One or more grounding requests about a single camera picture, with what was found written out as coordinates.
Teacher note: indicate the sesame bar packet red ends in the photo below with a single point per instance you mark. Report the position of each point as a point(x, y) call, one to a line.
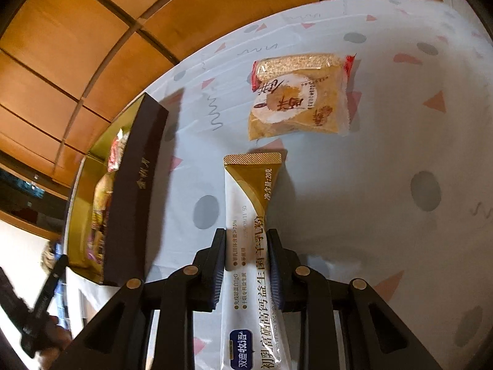
point(292, 63)

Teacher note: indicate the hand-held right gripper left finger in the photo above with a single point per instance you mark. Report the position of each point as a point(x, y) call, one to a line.
point(219, 269)

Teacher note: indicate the white patterned tablecloth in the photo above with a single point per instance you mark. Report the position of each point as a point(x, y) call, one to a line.
point(385, 142)

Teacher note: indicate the red white snack packet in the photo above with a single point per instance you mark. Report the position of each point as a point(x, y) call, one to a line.
point(116, 150)

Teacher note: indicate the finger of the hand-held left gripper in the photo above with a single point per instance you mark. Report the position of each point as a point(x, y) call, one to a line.
point(9, 304)
point(46, 300)

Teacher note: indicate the tan pastry packet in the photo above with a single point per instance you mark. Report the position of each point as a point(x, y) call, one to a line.
point(300, 115)

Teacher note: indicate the dark brown gift box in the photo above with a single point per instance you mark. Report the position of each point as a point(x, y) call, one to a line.
point(131, 200)

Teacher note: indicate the white gold powder stick packet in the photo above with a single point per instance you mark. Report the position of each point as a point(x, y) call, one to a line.
point(246, 200)

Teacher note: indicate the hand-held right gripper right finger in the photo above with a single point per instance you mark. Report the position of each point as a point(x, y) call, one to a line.
point(273, 273)

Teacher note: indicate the person's left hand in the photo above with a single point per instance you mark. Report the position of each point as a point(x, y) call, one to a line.
point(56, 335)

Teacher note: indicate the wooden cabinet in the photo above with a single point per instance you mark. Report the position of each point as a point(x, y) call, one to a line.
point(77, 46)

